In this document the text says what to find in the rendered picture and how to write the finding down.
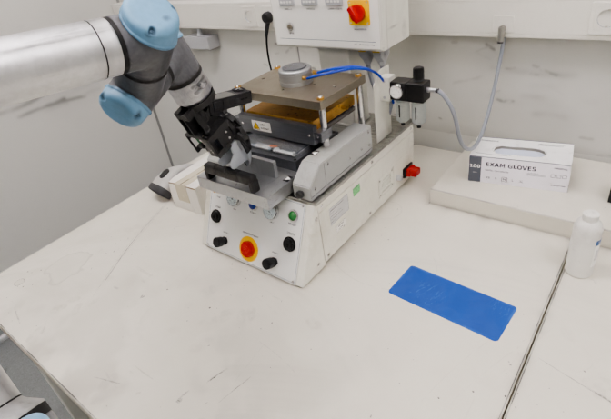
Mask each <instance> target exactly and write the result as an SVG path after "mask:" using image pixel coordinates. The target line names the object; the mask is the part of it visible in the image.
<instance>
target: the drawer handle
mask: <svg viewBox="0 0 611 419"><path fill-rule="evenodd" d="M204 168H205V169H204V170H205V176H206V179H209V180H211V179H212V178H214V177H215V176H219V177H223V178H225V179H228V180H231V181H235V182H238V183H240V184H243V185H249V189H250V193H251V194H255V193H256V192H258V191H259V190H260V186H259V183H258V179H257V178H256V175H255V174H252V173H248V172H246V171H242V170H239V169H232V168H231V167H229V166H226V165H225V166H221V165H220V164H217V163H214V162H210V161H208V162H206V163H204Z"/></svg>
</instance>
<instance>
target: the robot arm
mask: <svg viewBox="0 0 611 419"><path fill-rule="evenodd" d="M179 25H180V20H179V15H178V13H177V11H176V9H175V8H174V7H173V5H172V4H171V3H170V2H169V1H167V0H124V2H123V3H122V6H121V7H120V9H119V14H118V15H109V16H104V17H98V18H94V19H89V20H84V21H79V22H74V23H70V24H64V25H56V26H51V27H46V28H41V29H36V30H31V31H26V32H22V33H17V34H11V35H3V36H0V108H2V107H6V106H9V105H15V104H18V103H22V102H25V101H28V100H32V99H36V98H38V97H42V96H46V95H51V94H55V93H58V92H62V91H65V90H68V89H72V88H76V87H78V86H82V85H88V84H92V83H95V82H98V81H102V80H106V79H108V78H112V77H113V78H112V80H111V82H110V83H109V84H106V85H105V89H104V90H103V92H102V93H101V94H100V95H99V104H100V106H101V108H102V109H103V111H104V112H105V113H106V114H107V115H108V116H109V117H110V118H111V119H113V120H114V121H116V122H118V123H119V124H120V125H124V126H128V127H137V126H139V125H141V124H142V123H143V122H144V121H145V119H146V118H147V117H148V116H149V115H151V114H152V111H153V110H154V108H155V107H156V105H157V104H158V103H159V101H160V100H161V99H162V97H163V96H164V95H165V93H166V92H167V91H168V92H169V94H170V95H171V96H172V97H173V98H174V100H175V102H176V103H177V104H178V105H180V107H179V108H178V109H177V110H176V111H175V112H174V115H175V117H176V118H177V119H178V121H179V122H180V123H181V125H182V126H183V127H184V129H185V130H186V133H185V137H186V138H187V139H188V141H189V142H190V143H191V145H192V146H193V147H194V149H195V150H196V151H197V152H198V153H199V152H200V150H201V149H202V148H203V149H206V151H207V152H210V154H211V156H215V157H219V158H218V163H219V164H220V165H221V166H225V165H227V164H228V163H230V166H231V168H232V169H236V168H237V167H238V166H239V165H241V164H244V165H245V166H249V165H250V164H251V159H252V152H251V149H252V147H251V142H250V139H249V136H248V135H247V133H246V132H245V130H244V128H243V126H241V125H240V123H239V122H238V121H237V119H236V118H235V117H234V116H233V115H232V114H230V113H228V112H227V109H229V108H233V107H236V106H240V105H246V104H248V103H252V93H251V90H246V89H245V88H243V87H237V88H233V89H232V90H228V91H224V92H221V93H217V94H216V93H215V90H214V88H213V87H212V84H211V82H210V81H209V79H208V77H207V76H206V74H205V72H204V70H203V69H202V67H201V65H200V64H199V63H198V61H197V59H196V58H195V55H194V54H193V52H192V50H191V49H190V47H189V45H188V44H187V42H186V40H185V39H184V37H183V34H182V33H181V32H180V31H179ZM191 137H192V138H195V139H196V141H197V142H198V143H199V144H198V145H197V146H195V145H194V143H193V142H192V141H191V139H190V138H191ZM0 419H58V417H57V416H56V414H55V413H54V411H53V410H52V409H51V407H50V406H49V404H48V403H47V402H46V400H45V399H44V398H34V397H25V396H22V395H21V394H20V392H19V391H18V389H17V388H16V387H15V385H14V383H13V382H12V381H11V379H10V378H9V376H8V375H7V374H6V372H5V370H4V369H3V367H2V366H1V365H0Z"/></svg>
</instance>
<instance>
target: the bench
mask: <svg viewBox="0 0 611 419"><path fill-rule="evenodd" d="M461 154H462V153H461V152H456V151H450V150H446V149H440V148H435V147H430V146H424V145H415V144H414V165H415V166H418V167H420V174H419V175H418V176H417V177H413V176H410V177H409V178H408V179H407V180H406V181H405V182H404V183H403V184H402V185H401V186H400V187H399V188H398V189H397V190H396V191H395V192H394V193H393V194H392V195H391V196H390V197H389V198H388V199H387V200H386V201H385V202H384V203H383V204H382V205H381V206H380V207H379V208H378V209H377V210H376V211H375V212H374V213H373V214H372V215H371V216H370V217H369V218H368V219H367V220H366V222H365V223H364V224H363V225H362V226H361V227H360V228H359V229H358V230H357V231H356V232H355V233H354V234H353V235H352V236H351V237H350V238H349V239H348V240H347V241H346V242H345V243H344V244H343V245H342V246H341V247H340V248H339V249H338V250H337V251H336V252H335V253H334V254H333V255H332V256H331V257H330V258H329V259H328V260H327V261H326V265H325V266H324V267H323V268H322V269H321V270H320V271H319V272H318V273H317V274H316V275H315V276H314V277H313V278H312V280H311V281H310V282H309V283H308V284H307V285H306V286H305V287H304V288H302V287H300V286H298V285H293V284H290V283H288V282H286V281H284V280H282V279H280V278H278V277H275V276H273V275H271V274H269V273H266V272H264V271H262V270H260V269H257V268H255V267H253V266H252V265H250V264H246V263H244V262H242V261H239V260H237V259H235V258H234V257H232V256H229V255H227V254H224V253H222V252H219V251H217V250H215V249H214V248H211V247H209V246H207V245H206V244H203V243H202V241H203V231H204V220H205V214H198V213H195V212H192V211H189V210H186V209H184V208H180V207H177V206H175V202H174V199H173V197H172V196H171V198H170V199H166V198H164V197H163V196H161V195H158V194H156V193H155V192H153V191H152V190H150V189H149V188H148V187H146V188H145V189H143V190H141V191H139V192H138V193H136V194H134V195H132V196H130V197H128V198H127V199H125V200H124V201H123V202H121V203H119V204H118V205H115V206H113V207H112V208H110V209H108V210H107V211H105V212H103V213H102V214H100V215H98V216H97V217H95V218H93V219H92V220H90V221H88V222H86V223H85V224H82V225H81V226H79V227H77V228H76V229H75V230H73V231H71V232H70V233H68V234H66V235H64V236H62V237H60V238H59V239H57V240H55V241H54V242H52V243H51V244H49V245H47V246H45V247H44V248H42V249H40V250H39V251H37V252H35V253H34V254H31V255H29V256H28V257H27V258H25V259H24V260H22V261H20V262H18V263H17V264H14V265H13V266H11V267H9V268H8V269H6V270H4V271H3V272H2V273H0V329H1V330H2V331H3V332H4V333H5V334H6V335H7V336H8V337H9V338H10V339H11V340H12V341H13V342H14V343H15V344H16V345H17V346H18V347H19V348H20V349H21V350H22V351H23V352H24V353H25V354H26V355H27V356H28V357H29V358H30V359H31V360H32V361H33V362H34V363H35V365H36V366H37V368H38V369H39V371H40V372H41V374H42V375H43V377H44V378H45V379H46V381H47V382H48V383H49V385H50V386H51V387H52V389H53V390H54V392H55V394H56V395H57V397H58V398H59V399H60V401H61V402H62V404H63V405H64V407H65V409H66V410H67V411H68V413H70V415H71V416H72V418H73V419H611V249H610V248H606V247H603V246H599V250H598V254H597V258H596V263H595V267H594V271H593V274H592V275H591V276H589V277H587V278H576V277H574V276H572V275H570V274H569V273H568V272H567V271H566V269H565V264H566V256H567V252H568V247H569V243H570V238H567V237H563V236H560V235H556V234H550V233H546V232H542V231H538V230H536V229H532V228H528V227H524V226H521V225H517V224H510V223H507V222H503V221H499V220H496V219H492V218H488V217H484V216H481V215H478V214H471V213H468V212H464V211H460V210H456V209H453V208H449V207H445V206H442V205H435V204H431V203H430V189H431V188H432V186H433V185H434V184H435V183H436V182H437V181H438V179H439V178H440V177H441V176H442V175H443V174H444V173H445V171H446V170H447V169H448V168H449V167H450V166H451V165H452V163H453V162H454V161H455V160H456V159H457V158H458V156H460V155H461ZM412 265H413V266H416V267H418V268H421V269H423V270H426V271H427V272H430V273H432V274H436V275H439V276H441V277H444V278H445V279H448V280H450V281H453V282H455V283H458V284H461V285H463V286H466V287H468V288H471V289H473V290H475V291H478V292H479V293H482V294H486V295H488V296H491V297H493V298H495V299H497V300H500V301H502V302H505V303H507V304H511V305H513V306H515V307H516V312H515V314H514V315H513V317H512V319H511V320H510V322H509V324H508V325H507V327H506V329H505V331H504V332H503V333H502V335H501V337H500V339H499V340H498V341H492V340H490V339H488V338H486V337H484V336H482V335H480V334H477V333H475V332H472V331H470V330H468V329H466V328H464V327H463V326H460V325H458V324H455V323H453V322H450V321H448V320H446V319H445V318H443V317H441V316H438V315H436V314H433V313H431V312H429V311H427V310H425V309H423V308H421V307H419V306H417V305H414V304H411V303H409V302H407V301H405V300H403V299H401V298H399V297H397V296H395V295H392V294H390V293H389V292H388V291H389V289H390V288H391V287H392V286H393V285H394V284H395V282H396V281H397V280H398V279H399V278H400V277H401V276H402V275H403V273H404V272H405V271H406V270H407V269H408V268H409V267H410V266H412Z"/></svg>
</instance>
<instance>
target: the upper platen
mask: <svg viewBox="0 0 611 419"><path fill-rule="evenodd" d="M354 104H355V98H354V95H350V94H347V95H345V96H343V97H342V98H340V99H339V100H337V101H336V102H334V103H333V104H331V105H330V106H328V107H327V108H326V121H327V126H332V125H334V124H336V123H337V122H339V121H340V120H341V119H343V118H344V117H346V116H347V115H349V114H350V113H352V112H353V111H355V109H356V108H355V107H354ZM246 112H247V113H251V114H256V115H265V116H271V117H276V118H281V119H286V120H291V121H297V122H301V123H307V124H312V125H316V129H319V128H320V121H319V113H318V110H312V109H306V108H301V107H294V106H289V105H278V104H272V103H266V102H261V103H259V104H258V105H255V106H253V107H251V108H249V109H248V110H246Z"/></svg>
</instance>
